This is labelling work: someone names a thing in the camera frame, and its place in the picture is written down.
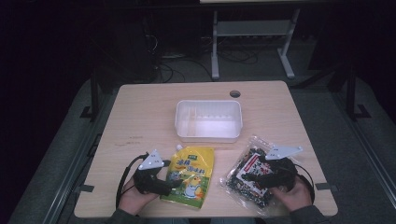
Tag black metal stand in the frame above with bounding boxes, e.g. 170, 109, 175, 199
79, 70, 101, 123
345, 63, 372, 123

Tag yellow spout pouch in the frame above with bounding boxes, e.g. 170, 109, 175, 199
160, 144, 216, 210

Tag person's left hand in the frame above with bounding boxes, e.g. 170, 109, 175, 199
118, 177, 161, 217

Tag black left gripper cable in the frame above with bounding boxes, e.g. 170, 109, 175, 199
115, 152, 150, 210

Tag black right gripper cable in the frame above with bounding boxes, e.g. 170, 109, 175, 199
292, 162, 316, 204

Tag black floor cables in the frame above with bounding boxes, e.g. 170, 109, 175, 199
144, 33, 260, 84

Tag aluminium rail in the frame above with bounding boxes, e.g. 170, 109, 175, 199
41, 92, 120, 224

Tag person's right hand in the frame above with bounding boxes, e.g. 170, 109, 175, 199
269, 175, 313, 213

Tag white metal desk frame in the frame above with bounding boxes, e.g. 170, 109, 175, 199
199, 0, 303, 81

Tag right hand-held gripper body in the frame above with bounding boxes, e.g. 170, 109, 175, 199
258, 145, 304, 191

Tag white plastic container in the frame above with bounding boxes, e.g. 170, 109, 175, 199
174, 99, 244, 144

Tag grey table bracket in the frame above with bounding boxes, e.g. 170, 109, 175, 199
74, 184, 95, 193
314, 182, 339, 191

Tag clear packet of dark contents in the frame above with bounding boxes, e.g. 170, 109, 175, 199
219, 133, 301, 217

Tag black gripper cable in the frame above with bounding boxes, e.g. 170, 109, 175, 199
115, 152, 150, 210
292, 162, 316, 204

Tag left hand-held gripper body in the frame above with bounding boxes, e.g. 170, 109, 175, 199
133, 148, 176, 196

